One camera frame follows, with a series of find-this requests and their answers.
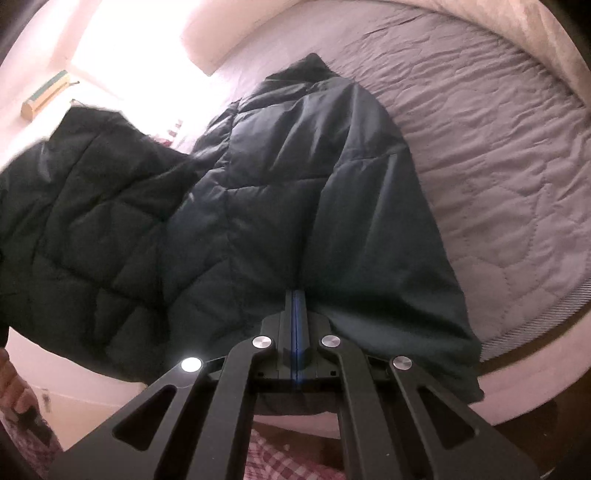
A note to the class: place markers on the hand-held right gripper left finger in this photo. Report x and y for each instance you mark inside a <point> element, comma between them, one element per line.
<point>277,350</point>

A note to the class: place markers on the white headboard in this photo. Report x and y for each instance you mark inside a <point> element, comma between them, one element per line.
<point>217,41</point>

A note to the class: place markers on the grey quilted bedspread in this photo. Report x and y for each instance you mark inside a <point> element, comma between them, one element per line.
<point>485,161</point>

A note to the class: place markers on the pink plaid pajama pants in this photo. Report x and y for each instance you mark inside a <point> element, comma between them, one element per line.
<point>281,457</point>

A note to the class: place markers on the person's left hand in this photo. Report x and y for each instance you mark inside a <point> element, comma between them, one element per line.
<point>10,376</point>

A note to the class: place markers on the beige leaf print blanket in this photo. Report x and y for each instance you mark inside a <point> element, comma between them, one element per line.
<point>558,27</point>

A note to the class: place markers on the dark green quilted jacket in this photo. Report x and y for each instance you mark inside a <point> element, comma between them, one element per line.
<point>258,194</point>

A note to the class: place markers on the white mattress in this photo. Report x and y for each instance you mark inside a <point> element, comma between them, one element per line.
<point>531,374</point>

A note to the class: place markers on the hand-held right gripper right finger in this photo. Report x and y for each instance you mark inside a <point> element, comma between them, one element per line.
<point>309,350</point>

